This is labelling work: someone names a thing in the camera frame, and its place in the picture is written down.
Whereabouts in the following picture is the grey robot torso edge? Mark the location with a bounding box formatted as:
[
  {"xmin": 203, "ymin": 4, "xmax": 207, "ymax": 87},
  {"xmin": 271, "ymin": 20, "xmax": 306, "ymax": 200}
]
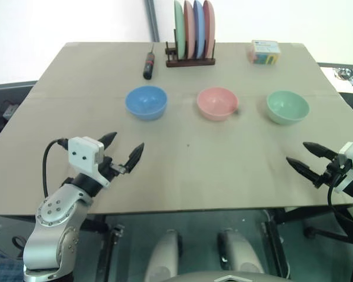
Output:
[{"xmin": 169, "ymin": 271, "xmax": 285, "ymax": 282}]

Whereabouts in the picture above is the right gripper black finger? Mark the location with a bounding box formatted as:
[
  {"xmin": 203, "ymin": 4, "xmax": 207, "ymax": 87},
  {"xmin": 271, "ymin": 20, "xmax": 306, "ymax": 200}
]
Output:
[
  {"xmin": 302, "ymin": 142, "xmax": 339, "ymax": 161},
  {"xmin": 285, "ymin": 156, "xmax": 321, "ymax": 184}
]

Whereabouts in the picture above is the dark wooden plate rack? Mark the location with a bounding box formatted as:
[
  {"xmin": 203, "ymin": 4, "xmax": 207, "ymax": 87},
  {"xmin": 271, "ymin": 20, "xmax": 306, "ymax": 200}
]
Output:
[{"xmin": 165, "ymin": 28, "xmax": 217, "ymax": 68}]

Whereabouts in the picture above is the black and red marker pen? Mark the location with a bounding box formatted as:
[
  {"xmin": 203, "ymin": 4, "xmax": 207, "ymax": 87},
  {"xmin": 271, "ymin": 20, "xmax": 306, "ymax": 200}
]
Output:
[{"xmin": 142, "ymin": 43, "xmax": 156, "ymax": 80}]

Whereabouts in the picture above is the grey metal pole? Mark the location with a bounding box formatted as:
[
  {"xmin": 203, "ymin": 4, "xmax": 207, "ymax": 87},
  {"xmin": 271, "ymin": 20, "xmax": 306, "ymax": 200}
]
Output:
[{"xmin": 144, "ymin": 0, "xmax": 161, "ymax": 42}]

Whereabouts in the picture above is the green bowl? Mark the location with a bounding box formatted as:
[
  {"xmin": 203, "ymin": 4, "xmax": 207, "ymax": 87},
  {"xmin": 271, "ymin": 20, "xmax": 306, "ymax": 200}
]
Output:
[{"xmin": 266, "ymin": 90, "xmax": 310, "ymax": 126}]

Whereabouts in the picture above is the blue plate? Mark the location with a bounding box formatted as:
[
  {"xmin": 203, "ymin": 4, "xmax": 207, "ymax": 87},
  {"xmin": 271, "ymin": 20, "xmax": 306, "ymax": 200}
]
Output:
[{"xmin": 192, "ymin": 0, "xmax": 206, "ymax": 58}]

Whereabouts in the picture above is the black chair base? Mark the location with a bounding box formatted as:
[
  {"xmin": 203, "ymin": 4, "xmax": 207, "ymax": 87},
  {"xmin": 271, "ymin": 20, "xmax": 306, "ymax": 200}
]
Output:
[{"xmin": 273, "ymin": 206, "xmax": 353, "ymax": 245}]

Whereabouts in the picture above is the grey rounded robot leg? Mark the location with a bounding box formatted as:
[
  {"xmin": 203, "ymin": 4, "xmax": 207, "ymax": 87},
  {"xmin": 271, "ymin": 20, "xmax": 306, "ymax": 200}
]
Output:
[
  {"xmin": 143, "ymin": 229, "xmax": 184, "ymax": 282},
  {"xmin": 217, "ymin": 227, "xmax": 266, "ymax": 278}
]

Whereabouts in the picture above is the pink plate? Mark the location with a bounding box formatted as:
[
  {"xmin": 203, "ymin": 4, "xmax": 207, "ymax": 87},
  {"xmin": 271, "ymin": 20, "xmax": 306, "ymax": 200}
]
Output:
[
  {"xmin": 183, "ymin": 0, "xmax": 196, "ymax": 58},
  {"xmin": 202, "ymin": 0, "xmax": 216, "ymax": 58}
]

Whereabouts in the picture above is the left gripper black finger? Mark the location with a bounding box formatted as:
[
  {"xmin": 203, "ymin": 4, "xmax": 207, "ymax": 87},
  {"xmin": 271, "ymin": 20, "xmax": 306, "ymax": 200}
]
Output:
[
  {"xmin": 98, "ymin": 132, "xmax": 118, "ymax": 154},
  {"xmin": 124, "ymin": 142, "xmax": 145, "ymax": 174}
]

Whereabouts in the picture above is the black table leg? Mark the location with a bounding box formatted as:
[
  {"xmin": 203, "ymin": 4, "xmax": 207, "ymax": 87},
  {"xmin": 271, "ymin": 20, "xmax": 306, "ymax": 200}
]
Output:
[
  {"xmin": 261, "ymin": 210, "xmax": 292, "ymax": 280},
  {"xmin": 98, "ymin": 216, "xmax": 126, "ymax": 282}
]

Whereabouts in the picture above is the pink bowl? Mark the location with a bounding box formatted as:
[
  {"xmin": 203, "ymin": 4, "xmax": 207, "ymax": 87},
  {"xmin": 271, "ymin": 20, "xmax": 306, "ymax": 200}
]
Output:
[{"xmin": 197, "ymin": 86, "xmax": 239, "ymax": 122}]

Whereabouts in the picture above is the white paper sheet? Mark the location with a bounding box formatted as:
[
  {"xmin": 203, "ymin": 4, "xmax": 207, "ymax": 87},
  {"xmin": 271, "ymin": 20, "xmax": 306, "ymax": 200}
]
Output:
[{"xmin": 320, "ymin": 66, "xmax": 353, "ymax": 95}]

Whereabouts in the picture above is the blue checked cloth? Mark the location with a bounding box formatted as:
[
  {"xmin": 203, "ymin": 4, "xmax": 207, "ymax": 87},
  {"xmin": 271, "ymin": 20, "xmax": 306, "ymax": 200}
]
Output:
[{"xmin": 0, "ymin": 249, "xmax": 25, "ymax": 282}]

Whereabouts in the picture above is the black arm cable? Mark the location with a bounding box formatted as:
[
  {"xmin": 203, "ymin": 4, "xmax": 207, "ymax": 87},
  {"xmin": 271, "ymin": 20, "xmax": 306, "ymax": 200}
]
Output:
[
  {"xmin": 327, "ymin": 175, "xmax": 353, "ymax": 237},
  {"xmin": 42, "ymin": 137, "xmax": 69, "ymax": 198}
]

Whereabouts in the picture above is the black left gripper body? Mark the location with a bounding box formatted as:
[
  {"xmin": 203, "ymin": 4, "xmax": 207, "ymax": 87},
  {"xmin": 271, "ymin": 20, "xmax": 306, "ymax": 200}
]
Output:
[{"xmin": 99, "ymin": 156, "xmax": 127, "ymax": 177}]

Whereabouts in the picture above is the green plate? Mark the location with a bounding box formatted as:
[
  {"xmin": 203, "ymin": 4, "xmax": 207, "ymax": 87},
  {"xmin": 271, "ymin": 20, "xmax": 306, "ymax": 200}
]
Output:
[{"xmin": 173, "ymin": 0, "xmax": 187, "ymax": 59}]

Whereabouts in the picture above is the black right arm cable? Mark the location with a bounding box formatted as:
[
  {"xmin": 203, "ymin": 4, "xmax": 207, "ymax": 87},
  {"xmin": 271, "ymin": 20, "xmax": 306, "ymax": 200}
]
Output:
[{"xmin": 327, "ymin": 175, "xmax": 353, "ymax": 237}]

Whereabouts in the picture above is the colourful printed carton box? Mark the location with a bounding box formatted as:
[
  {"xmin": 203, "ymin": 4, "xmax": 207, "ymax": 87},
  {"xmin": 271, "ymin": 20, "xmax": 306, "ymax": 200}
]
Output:
[{"xmin": 247, "ymin": 39, "xmax": 282, "ymax": 66}]

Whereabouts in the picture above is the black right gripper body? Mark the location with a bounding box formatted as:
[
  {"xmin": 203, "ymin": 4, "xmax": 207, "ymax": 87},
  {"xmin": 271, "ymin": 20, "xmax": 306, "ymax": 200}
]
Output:
[{"xmin": 312, "ymin": 153, "xmax": 353, "ymax": 189}]

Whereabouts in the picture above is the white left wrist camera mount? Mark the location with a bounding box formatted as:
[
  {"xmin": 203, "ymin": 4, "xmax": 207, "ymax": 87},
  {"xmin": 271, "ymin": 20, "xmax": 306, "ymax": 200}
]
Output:
[{"xmin": 67, "ymin": 136, "xmax": 112, "ymax": 187}]

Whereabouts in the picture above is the dark box with cables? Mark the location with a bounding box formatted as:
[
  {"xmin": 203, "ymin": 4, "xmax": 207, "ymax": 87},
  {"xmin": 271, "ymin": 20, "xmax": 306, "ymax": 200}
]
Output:
[{"xmin": 0, "ymin": 99, "xmax": 20, "ymax": 126}]

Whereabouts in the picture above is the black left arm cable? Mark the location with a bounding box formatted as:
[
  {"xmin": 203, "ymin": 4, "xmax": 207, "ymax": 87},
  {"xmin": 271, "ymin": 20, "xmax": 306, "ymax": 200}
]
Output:
[{"xmin": 42, "ymin": 137, "xmax": 69, "ymax": 198}]

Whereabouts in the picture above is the blue bowl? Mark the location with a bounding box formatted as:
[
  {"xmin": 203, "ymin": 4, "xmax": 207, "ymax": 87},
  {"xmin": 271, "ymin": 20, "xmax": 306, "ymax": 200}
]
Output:
[{"xmin": 125, "ymin": 85, "xmax": 168, "ymax": 122}]

